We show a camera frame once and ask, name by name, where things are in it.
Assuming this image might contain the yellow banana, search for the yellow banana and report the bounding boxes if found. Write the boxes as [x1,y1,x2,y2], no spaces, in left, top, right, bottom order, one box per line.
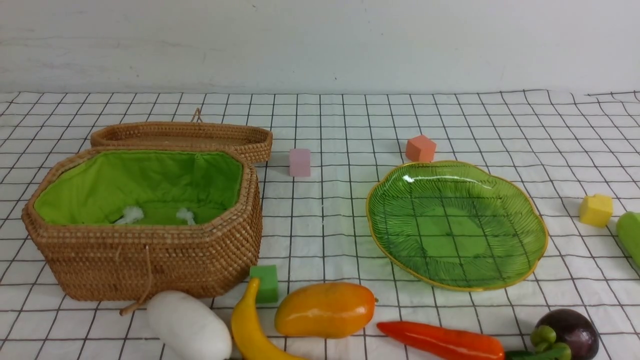
[231,277,302,360]

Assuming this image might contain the white black grid tablecloth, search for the white black grid tablecloth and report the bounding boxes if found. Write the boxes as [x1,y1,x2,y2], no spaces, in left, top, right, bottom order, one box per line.
[0,89,640,360]

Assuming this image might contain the yellow foam cube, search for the yellow foam cube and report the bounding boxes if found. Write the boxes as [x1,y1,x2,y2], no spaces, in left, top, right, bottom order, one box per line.
[578,193,614,228]

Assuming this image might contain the orange carrot green leaves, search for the orange carrot green leaves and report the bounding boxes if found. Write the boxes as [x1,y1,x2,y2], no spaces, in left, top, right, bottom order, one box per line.
[376,320,572,360]

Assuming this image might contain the green glass leaf plate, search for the green glass leaf plate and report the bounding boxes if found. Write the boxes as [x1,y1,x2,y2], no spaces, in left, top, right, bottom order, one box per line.
[365,161,549,292]

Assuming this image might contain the woven wicker basket green lining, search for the woven wicker basket green lining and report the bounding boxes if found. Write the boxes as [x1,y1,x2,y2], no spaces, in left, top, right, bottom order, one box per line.
[22,146,263,302]

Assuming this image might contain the white radish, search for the white radish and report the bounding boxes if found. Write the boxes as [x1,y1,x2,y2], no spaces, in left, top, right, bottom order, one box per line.
[146,291,233,360]

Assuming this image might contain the green foam cube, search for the green foam cube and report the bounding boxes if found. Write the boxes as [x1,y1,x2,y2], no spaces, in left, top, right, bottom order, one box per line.
[249,264,280,305]

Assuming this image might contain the woven wicker basket lid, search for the woven wicker basket lid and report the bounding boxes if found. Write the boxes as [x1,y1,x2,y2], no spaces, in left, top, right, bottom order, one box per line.
[90,108,274,164]

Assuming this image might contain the pink foam cube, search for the pink foam cube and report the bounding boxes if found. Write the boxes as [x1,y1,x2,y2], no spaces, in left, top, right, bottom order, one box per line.
[288,148,312,178]

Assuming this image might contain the light green gourd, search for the light green gourd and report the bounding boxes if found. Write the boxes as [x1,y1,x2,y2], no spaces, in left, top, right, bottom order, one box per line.
[615,211,640,268]

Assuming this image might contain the orange yellow mango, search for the orange yellow mango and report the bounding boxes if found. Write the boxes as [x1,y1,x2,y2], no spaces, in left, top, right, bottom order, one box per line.
[274,282,378,339]

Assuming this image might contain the dark purple mangosteen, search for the dark purple mangosteen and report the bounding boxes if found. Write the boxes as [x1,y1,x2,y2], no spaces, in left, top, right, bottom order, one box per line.
[530,309,600,360]

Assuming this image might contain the orange foam cube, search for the orange foam cube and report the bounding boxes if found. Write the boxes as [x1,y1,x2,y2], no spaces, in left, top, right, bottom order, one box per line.
[405,134,437,163]

